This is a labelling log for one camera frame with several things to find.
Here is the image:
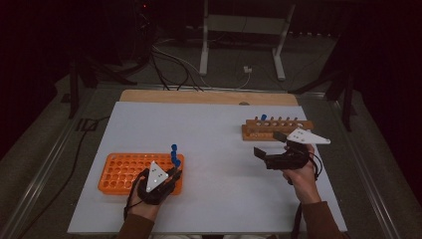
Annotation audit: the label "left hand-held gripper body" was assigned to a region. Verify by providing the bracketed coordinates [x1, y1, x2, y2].
[137, 160, 182, 206]

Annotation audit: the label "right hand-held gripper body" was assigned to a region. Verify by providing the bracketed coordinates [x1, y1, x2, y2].
[265, 128, 331, 171]

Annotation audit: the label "wooden tube rack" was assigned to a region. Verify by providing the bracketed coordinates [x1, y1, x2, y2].
[241, 116, 315, 142]

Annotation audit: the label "orange plastic tube rack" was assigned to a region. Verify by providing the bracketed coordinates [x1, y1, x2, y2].
[98, 152, 185, 196]

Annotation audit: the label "person's right hand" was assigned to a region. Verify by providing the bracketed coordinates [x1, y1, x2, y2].
[282, 143, 321, 205]

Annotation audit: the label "person's left hand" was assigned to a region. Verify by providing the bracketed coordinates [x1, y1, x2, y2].
[127, 178, 164, 221]

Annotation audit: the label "white table mat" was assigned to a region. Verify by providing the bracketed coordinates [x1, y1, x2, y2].
[68, 101, 348, 235]

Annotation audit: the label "black tripod stand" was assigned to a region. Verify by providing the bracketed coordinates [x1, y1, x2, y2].
[288, 33, 360, 132]
[68, 49, 138, 120]

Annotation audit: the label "white metal stand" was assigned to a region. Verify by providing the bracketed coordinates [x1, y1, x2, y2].
[198, 0, 297, 82]

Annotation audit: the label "dark equipment rack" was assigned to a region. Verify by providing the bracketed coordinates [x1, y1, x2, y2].
[133, 0, 157, 65]

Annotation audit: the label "left hand-held gripper cable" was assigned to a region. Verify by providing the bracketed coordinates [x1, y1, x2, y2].
[122, 171, 148, 222]

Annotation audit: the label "hand-held gripper cable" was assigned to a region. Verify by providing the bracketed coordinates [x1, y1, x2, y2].
[291, 151, 323, 239]
[122, 171, 148, 222]

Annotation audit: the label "right hand-held gripper cable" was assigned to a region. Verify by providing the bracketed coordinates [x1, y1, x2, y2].
[291, 151, 323, 239]

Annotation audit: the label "white plug cable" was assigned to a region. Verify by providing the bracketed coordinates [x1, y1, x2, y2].
[236, 71, 252, 91]

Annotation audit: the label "long black floor cable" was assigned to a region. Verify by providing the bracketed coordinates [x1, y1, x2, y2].
[18, 115, 111, 239]

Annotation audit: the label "black floor cables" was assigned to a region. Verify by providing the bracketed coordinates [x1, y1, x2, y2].
[149, 49, 204, 93]

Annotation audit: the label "aluminium floor frame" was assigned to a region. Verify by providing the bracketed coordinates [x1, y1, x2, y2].
[0, 81, 404, 239]

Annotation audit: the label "grey floor cable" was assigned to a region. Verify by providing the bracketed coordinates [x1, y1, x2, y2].
[151, 44, 214, 90]

